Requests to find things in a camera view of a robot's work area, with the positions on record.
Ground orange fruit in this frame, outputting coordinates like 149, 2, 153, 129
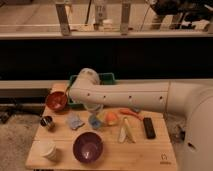
105, 112, 119, 126

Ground wooden spoon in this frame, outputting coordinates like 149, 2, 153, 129
60, 86, 70, 104

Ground white stacked cups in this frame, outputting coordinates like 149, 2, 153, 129
39, 141, 56, 160

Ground black remote control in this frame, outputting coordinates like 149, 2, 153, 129
143, 117, 156, 139

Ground light blue towel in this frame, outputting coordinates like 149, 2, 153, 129
67, 115, 84, 130

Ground metal can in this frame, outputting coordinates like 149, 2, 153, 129
40, 116, 55, 131

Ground orange carrot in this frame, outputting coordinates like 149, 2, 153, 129
119, 108, 143, 121

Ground blue cup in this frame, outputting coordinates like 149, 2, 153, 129
88, 115, 102, 130

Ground purple bowl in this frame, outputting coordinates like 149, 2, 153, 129
72, 132, 103, 164

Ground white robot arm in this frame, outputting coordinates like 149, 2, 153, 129
69, 68, 213, 171

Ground red bowl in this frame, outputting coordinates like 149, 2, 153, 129
45, 91, 68, 112

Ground yellow banana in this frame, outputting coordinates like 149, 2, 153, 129
124, 117, 136, 143

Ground green plastic tray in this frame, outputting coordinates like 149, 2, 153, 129
68, 73, 116, 110

